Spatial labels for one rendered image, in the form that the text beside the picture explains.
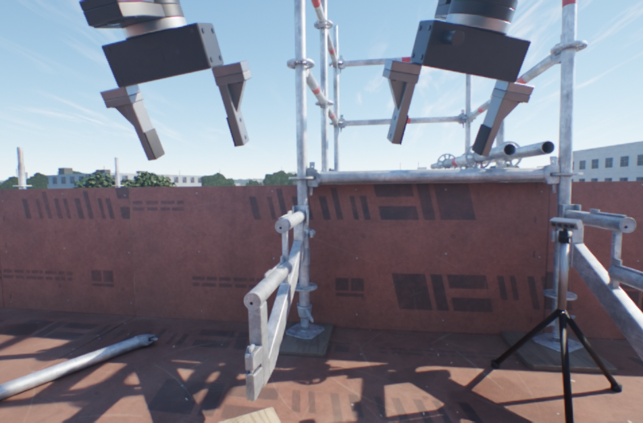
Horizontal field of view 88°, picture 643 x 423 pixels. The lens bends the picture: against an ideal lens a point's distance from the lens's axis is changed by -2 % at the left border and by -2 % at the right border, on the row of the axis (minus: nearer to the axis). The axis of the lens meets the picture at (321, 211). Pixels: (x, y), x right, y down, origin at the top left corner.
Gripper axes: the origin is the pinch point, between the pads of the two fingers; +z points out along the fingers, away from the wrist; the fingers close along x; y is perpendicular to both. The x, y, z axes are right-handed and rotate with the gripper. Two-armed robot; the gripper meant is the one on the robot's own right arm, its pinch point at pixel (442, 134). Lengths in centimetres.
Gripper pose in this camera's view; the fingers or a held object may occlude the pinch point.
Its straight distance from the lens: 51.6
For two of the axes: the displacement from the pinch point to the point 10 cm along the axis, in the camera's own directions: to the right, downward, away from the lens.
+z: -1.6, 8.8, 4.5
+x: 9.8, 0.9, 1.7
